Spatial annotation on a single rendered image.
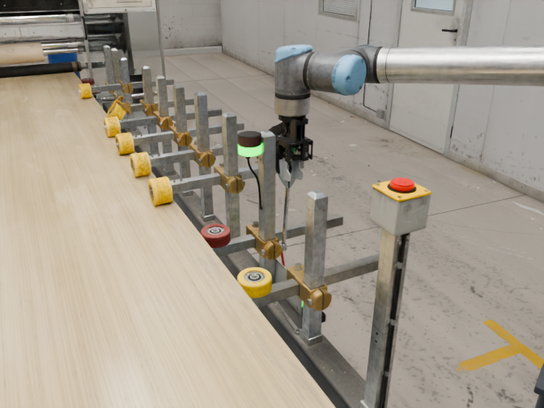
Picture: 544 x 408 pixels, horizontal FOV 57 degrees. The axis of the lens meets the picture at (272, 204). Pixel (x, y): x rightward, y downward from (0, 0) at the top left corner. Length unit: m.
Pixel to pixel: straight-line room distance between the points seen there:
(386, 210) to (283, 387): 0.35
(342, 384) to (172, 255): 0.51
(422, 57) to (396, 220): 0.52
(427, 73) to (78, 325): 0.94
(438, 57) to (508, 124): 3.04
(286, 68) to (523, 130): 3.10
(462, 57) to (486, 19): 3.17
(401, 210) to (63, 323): 0.71
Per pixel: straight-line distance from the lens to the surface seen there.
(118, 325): 1.08
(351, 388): 1.21
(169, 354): 0.99
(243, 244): 1.40
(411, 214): 0.85
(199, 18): 10.27
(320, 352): 1.28
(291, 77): 1.24
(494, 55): 1.22
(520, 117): 4.18
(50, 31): 3.67
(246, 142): 1.23
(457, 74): 1.23
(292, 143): 1.27
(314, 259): 1.15
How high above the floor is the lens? 1.56
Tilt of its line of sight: 26 degrees down
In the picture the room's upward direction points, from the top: straight up
